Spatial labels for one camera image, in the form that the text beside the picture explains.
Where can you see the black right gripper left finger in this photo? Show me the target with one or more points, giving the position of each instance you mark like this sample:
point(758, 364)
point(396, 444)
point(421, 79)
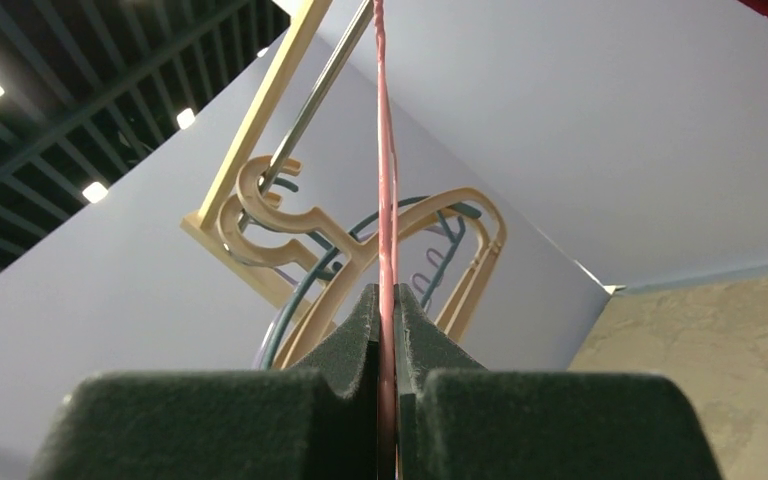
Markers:
point(314, 420)

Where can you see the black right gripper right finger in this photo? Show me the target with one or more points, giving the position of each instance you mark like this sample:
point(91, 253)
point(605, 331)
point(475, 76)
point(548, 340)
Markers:
point(459, 420)

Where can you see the teal hanger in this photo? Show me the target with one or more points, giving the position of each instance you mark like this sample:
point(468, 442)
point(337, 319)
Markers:
point(320, 292)

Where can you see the cream wooden hanger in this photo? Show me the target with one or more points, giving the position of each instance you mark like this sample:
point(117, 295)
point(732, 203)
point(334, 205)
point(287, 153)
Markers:
point(271, 245)
point(384, 225)

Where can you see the cream wooden hanger front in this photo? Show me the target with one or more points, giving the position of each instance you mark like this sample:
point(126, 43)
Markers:
point(271, 245)

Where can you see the pink wire hanger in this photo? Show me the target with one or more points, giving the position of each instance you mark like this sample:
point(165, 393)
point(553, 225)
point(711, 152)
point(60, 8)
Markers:
point(388, 259)

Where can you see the metal rack rod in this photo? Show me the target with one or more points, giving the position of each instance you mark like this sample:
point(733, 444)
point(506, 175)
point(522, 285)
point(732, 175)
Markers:
point(324, 82)

